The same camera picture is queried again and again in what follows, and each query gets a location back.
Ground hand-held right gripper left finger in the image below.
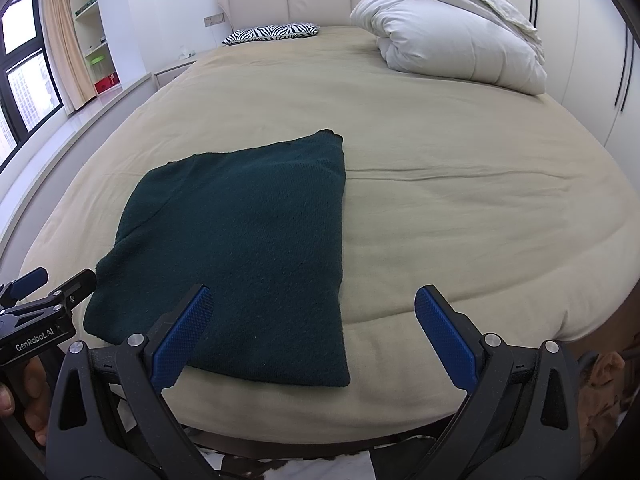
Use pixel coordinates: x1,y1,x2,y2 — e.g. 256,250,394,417
45,284,221,480

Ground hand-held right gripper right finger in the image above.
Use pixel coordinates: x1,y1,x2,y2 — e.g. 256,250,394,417
414,284,581,480

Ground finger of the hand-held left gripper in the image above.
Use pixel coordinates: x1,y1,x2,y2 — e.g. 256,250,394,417
37,268,97,311
0,267,50,307

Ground dark green knit sweater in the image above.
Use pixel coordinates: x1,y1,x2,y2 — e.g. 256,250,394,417
83,130,351,389

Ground person's left hand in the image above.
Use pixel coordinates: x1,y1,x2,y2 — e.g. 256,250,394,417
0,358,53,448

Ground bed with beige sheet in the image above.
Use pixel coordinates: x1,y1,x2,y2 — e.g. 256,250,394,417
0,25,640,461

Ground white window sill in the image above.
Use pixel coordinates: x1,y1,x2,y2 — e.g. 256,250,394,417
0,72,153,261

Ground brown crumpled cloth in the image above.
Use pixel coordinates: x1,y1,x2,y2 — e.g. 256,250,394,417
580,350,632,461

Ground black framed window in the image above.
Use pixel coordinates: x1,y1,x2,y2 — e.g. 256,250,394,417
0,0,66,171

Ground white nightstand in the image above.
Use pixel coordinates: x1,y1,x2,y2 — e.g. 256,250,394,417
154,55,198,92

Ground beige curtain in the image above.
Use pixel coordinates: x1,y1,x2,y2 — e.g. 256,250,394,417
39,0,96,113

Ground white folded duvet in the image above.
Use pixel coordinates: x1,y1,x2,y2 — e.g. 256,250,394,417
349,0,548,96

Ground zebra print pillow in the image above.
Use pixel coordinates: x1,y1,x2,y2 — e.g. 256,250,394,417
222,21,321,47

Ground white wardrobe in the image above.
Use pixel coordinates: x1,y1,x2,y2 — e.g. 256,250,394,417
500,0,640,148

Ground white wall shelf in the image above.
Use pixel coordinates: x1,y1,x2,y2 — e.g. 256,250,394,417
67,0,121,106

